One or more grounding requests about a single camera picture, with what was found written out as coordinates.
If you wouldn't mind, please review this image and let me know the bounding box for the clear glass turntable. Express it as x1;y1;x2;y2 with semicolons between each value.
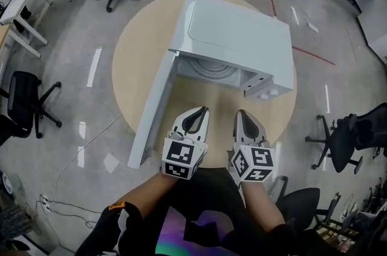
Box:
187;57;237;82

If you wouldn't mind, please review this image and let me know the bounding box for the black power adapter cable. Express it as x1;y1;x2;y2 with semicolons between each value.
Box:
36;194;103;229

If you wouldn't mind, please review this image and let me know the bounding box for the white waste bin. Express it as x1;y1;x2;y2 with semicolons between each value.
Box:
1;172;27;198

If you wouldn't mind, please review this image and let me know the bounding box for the white microwave oven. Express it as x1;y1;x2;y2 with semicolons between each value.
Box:
127;0;296;170

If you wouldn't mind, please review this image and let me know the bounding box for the grey speckled fabric bag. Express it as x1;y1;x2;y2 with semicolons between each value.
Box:
0;205;33;237

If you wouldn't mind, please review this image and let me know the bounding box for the white power strip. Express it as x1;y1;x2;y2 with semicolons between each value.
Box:
41;194;51;214

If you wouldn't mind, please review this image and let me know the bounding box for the person's right forearm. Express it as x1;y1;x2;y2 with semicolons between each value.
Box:
240;180;287;233

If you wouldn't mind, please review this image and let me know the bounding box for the person's black printed shirt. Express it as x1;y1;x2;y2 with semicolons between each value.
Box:
78;168;306;256

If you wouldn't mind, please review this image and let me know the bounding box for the curved wooden desk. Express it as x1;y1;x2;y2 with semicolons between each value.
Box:
0;24;10;68

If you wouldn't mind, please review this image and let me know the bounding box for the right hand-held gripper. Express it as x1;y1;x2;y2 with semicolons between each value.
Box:
230;110;276;183

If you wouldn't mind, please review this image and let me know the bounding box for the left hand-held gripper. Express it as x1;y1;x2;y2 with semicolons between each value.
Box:
161;107;211;182

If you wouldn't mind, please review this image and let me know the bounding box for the person's left forearm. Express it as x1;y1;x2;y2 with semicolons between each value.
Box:
117;171;179;219

